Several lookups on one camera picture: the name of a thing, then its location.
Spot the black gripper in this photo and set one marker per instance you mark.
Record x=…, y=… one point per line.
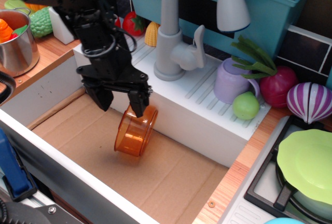
x=110, y=70

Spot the white toy sink unit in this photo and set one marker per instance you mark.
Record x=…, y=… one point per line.
x=188, y=113

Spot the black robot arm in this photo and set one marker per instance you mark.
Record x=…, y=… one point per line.
x=85, y=18

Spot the yellow toy corn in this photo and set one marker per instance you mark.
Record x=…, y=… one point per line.
x=151, y=34

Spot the orange toy carrot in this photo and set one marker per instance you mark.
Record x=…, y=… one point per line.
x=5, y=31

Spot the teal plastic bin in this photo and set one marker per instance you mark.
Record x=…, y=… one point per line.
x=270, y=20

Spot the red toy strawberry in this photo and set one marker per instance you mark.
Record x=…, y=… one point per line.
x=134, y=24

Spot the green toy pear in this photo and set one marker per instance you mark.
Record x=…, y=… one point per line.
x=245, y=106

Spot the white salt shaker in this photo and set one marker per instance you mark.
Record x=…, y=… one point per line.
x=60, y=31

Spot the red toy radish with leaves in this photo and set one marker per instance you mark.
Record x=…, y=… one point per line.
x=274, y=81

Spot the light blue plastic bowl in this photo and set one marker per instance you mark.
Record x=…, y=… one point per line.
x=284, y=220

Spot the lilac plastic cup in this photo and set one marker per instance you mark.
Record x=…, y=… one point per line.
x=230, y=82

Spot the red white toy apple half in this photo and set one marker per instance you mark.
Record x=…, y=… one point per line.
x=118, y=22

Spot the lime green plastic plate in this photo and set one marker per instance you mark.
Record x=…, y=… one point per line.
x=304, y=158

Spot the green bumpy toy gourd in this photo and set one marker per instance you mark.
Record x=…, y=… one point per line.
x=41, y=25

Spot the light green plastic plate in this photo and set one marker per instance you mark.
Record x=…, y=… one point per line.
x=16, y=5

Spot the stainless steel pot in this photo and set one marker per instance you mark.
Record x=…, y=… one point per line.
x=20, y=54

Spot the orange toy pumpkin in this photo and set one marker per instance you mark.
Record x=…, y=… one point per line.
x=35, y=7

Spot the blue clamp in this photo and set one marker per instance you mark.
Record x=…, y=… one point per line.
x=17, y=179

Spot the purple white striped toy onion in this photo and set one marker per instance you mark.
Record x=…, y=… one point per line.
x=309, y=101

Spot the orange translucent plastic pot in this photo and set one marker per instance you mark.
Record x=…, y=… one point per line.
x=134, y=133

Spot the cardboard sheet in sink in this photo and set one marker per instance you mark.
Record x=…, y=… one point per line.
x=169, y=182

